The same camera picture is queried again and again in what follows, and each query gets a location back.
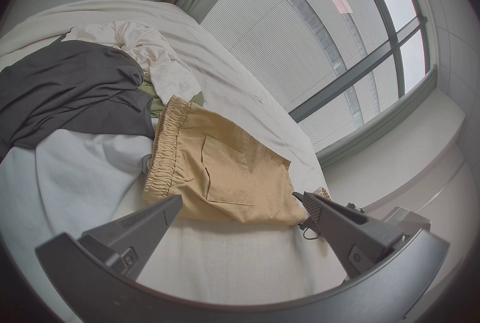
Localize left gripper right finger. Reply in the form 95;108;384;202
302;192;409;280

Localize bed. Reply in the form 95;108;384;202
0;0;338;305

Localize tan shorts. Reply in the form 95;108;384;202
142;96;312;226

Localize pale blue garment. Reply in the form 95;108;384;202
34;127;156;239

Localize black garment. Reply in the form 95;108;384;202
0;39;156;164

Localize window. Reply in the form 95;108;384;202
199;0;437;161

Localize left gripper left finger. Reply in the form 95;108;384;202
80;195;184;280

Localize green garment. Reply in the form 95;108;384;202
138;78;205;119

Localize white garment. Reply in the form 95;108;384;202
60;21;201;104

